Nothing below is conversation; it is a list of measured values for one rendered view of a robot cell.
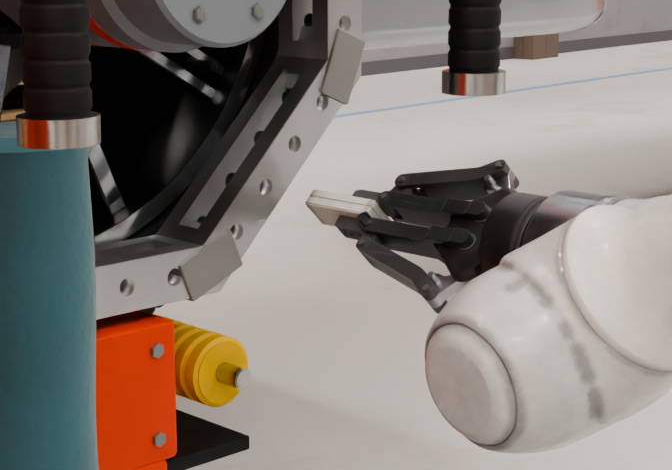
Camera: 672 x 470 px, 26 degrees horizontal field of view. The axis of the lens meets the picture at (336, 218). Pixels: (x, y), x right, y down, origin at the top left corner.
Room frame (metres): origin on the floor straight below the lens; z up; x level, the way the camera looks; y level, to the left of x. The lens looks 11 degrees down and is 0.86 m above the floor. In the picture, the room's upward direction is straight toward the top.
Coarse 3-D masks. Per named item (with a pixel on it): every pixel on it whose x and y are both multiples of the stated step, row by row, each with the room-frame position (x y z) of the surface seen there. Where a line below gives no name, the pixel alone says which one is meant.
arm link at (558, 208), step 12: (564, 192) 0.99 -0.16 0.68; (576, 192) 0.99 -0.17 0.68; (552, 204) 0.98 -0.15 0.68; (564, 204) 0.97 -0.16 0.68; (576, 204) 0.97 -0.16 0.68; (588, 204) 0.96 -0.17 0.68; (600, 204) 0.96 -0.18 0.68; (540, 216) 0.97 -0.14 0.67; (552, 216) 0.97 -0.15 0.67; (564, 216) 0.96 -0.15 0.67; (528, 228) 0.97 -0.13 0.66; (540, 228) 0.97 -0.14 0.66; (552, 228) 0.96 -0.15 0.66; (528, 240) 0.97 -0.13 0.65
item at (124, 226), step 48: (0, 48) 1.10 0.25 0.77; (96, 48) 1.39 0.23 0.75; (240, 48) 1.25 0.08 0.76; (0, 96) 1.09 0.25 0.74; (96, 96) 1.35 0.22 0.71; (144, 96) 1.30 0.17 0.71; (192, 96) 1.26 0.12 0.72; (240, 96) 1.24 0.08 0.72; (144, 144) 1.25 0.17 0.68; (192, 144) 1.21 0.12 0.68; (96, 192) 1.16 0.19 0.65; (144, 192) 1.18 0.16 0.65; (96, 240) 1.13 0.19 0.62
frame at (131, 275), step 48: (288, 0) 1.22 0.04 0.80; (336, 0) 1.20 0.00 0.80; (288, 48) 1.22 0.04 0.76; (336, 48) 1.19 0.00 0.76; (288, 96) 1.18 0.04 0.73; (336, 96) 1.19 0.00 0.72; (240, 144) 1.18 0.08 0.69; (288, 144) 1.16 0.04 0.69; (192, 192) 1.15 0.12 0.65; (240, 192) 1.12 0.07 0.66; (144, 240) 1.12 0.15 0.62; (192, 240) 1.11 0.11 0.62; (240, 240) 1.12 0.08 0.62; (96, 288) 1.03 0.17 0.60; (144, 288) 1.06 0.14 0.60; (192, 288) 1.08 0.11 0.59
